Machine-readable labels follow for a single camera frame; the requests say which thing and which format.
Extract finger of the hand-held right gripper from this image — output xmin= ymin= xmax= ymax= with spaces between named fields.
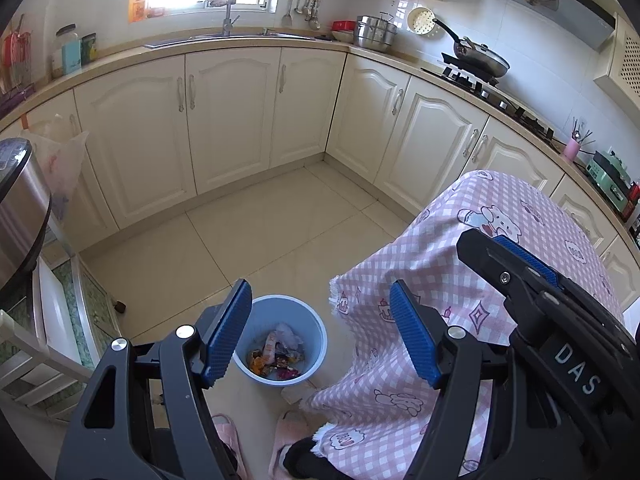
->
xmin=491 ymin=234 xmax=561 ymax=287
xmin=456 ymin=229 xmax=563 ymax=311

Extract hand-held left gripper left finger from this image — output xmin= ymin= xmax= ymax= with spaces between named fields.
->
xmin=55 ymin=277 xmax=253 ymax=480

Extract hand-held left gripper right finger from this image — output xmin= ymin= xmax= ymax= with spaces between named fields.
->
xmin=389 ymin=280 xmax=538 ymax=480

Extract peach wrapper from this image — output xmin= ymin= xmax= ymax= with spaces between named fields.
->
xmin=262 ymin=330 xmax=282 ymax=362

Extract white plastic bag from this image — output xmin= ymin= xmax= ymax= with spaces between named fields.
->
xmin=272 ymin=322 xmax=306 ymax=350

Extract blue plastic bin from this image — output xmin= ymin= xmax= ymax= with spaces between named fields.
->
xmin=232 ymin=294 xmax=328 ymax=385

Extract pink checked tablecloth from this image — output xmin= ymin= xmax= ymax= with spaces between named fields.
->
xmin=305 ymin=170 xmax=626 ymax=478

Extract pink slipper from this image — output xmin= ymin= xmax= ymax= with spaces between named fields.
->
xmin=210 ymin=412 xmax=251 ymax=480
xmin=270 ymin=407 xmax=313 ymax=478

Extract green electric cooker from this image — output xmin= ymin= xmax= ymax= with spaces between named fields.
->
xmin=585 ymin=149 xmax=632 ymax=221

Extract bunch of chopsticks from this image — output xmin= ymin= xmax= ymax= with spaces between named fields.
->
xmin=571 ymin=117 xmax=596 ymax=145

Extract black gas stove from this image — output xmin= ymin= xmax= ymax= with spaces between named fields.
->
xmin=420 ymin=55 xmax=556 ymax=143

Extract white shelf stand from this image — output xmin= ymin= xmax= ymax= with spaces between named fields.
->
xmin=0 ymin=250 xmax=123 ymax=421

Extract steel wok with lid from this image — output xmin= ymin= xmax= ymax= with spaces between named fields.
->
xmin=432 ymin=18 xmax=511 ymax=78

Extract cream base cabinets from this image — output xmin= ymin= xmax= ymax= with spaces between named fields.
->
xmin=0 ymin=42 xmax=640 ymax=311

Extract hanging translucent plastic bag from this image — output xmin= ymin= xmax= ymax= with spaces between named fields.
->
xmin=32 ymin=130 xmax=90 ymax=221

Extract stainless steel appliance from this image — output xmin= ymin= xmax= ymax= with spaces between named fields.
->
xmin=0 ymin=137 xmax=53 ymax=291

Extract cream round colander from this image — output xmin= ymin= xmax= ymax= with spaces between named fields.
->
xmin=407 ymin=6 xmax=437 ymax=37

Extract stainless steel steamer pot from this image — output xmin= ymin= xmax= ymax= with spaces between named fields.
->
xmin=353 ymin=15 xmax=398 ymax=54

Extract steel sink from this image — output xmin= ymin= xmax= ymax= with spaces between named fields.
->
xmin=144 ymin=32 xmax=317 ymax=50

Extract metal faucet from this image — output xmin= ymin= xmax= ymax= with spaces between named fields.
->
xmin=206 ymin=0 xmax=241 ymax=37

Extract blue label jar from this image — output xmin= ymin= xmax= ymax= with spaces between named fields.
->
xmin=52 ymin=24 xmax=82 ymax=78

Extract hanging metal utensils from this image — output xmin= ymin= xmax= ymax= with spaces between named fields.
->
xmin=281 ymin=0 xmax=323 ymax=31

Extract orange window packet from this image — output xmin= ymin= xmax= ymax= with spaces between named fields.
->
xmin=128 ymin=0 xmax=166 ymax=23

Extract red plastic boards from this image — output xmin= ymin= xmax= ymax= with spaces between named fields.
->
xmin=0 ymin=30 xmax=33 ymax=106

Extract cream lattice wall cabinet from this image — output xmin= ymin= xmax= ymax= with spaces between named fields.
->
xmin=594 ymin=12 xmax=640 ymax=111

